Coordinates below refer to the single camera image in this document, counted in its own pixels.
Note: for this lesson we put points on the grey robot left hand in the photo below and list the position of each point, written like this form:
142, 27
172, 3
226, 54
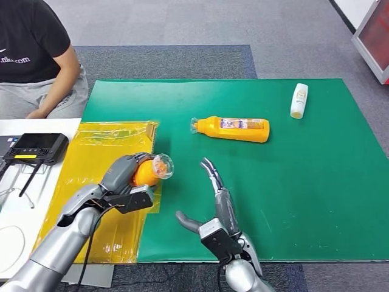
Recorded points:
120, 173

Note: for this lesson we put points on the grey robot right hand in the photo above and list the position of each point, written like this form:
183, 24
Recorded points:
223, 209

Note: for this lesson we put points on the orange bottle with label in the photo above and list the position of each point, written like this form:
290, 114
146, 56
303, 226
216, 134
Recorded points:
237, 130
148, 172

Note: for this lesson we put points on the person's left forearm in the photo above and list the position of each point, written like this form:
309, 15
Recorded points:
59, 80

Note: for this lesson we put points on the small white bottle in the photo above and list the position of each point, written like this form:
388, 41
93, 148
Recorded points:
299, 100

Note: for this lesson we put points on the yellow transparent plastic sheet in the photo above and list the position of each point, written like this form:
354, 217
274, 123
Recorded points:
91, 153

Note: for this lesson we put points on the green table mat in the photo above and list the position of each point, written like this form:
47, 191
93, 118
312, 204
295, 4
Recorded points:
289, 181

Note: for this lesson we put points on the grey flat board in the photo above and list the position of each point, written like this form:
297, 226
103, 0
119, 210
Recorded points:
91, 276

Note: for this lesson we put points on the black remote controller with antennas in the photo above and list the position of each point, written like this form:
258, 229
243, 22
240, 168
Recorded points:
39, 145

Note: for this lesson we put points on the person's left hand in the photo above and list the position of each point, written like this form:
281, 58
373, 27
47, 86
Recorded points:
35, 114

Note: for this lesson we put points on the dark laptop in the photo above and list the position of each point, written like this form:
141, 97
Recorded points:
4, 145

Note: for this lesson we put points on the person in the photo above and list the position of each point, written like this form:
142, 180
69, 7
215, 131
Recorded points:
27, 36

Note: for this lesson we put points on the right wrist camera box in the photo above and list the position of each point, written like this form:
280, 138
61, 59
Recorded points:
217, 239

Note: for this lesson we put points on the red cabinet with white frame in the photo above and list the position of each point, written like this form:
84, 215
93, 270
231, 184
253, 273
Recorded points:
375, 38

